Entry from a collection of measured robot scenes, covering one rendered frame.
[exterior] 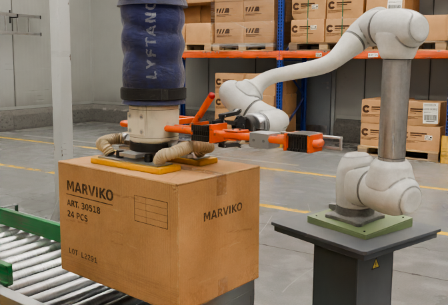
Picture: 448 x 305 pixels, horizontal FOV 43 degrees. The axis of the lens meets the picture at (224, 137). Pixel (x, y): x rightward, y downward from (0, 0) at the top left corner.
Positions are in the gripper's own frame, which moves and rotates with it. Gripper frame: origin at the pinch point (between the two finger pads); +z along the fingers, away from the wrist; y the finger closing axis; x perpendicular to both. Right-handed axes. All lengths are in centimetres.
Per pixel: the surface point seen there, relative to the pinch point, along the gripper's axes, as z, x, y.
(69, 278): 2, 73, 66
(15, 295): 33, 62, 60
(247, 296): -29, 7, 67
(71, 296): 15, 56, 65
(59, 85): -157, 289, -1
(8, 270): 25, 80, 57
